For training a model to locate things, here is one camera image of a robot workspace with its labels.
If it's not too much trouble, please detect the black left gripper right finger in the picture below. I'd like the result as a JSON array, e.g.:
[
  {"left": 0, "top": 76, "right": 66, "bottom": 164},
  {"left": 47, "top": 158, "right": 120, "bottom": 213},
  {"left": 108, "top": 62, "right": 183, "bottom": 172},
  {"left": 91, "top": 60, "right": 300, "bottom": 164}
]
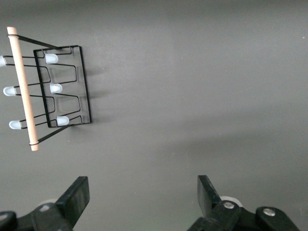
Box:
[{"left": 187, "top": 175, "right": 241, "bottom": 231}]

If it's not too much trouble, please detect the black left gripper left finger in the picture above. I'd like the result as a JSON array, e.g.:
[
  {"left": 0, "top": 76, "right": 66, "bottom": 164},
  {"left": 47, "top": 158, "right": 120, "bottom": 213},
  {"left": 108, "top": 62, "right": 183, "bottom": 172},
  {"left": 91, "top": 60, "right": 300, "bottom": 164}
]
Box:
[{"left": 31, "top": 176, "right": 90, "bottom": 231}]

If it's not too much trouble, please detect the black wire cup holder wooden handle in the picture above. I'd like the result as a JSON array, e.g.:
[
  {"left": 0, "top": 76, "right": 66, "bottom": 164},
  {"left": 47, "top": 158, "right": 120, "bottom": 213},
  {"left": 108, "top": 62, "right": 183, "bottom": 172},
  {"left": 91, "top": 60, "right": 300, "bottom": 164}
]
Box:
[{"left": 0, "top": 26, "right": 93, "bottom": 152}]

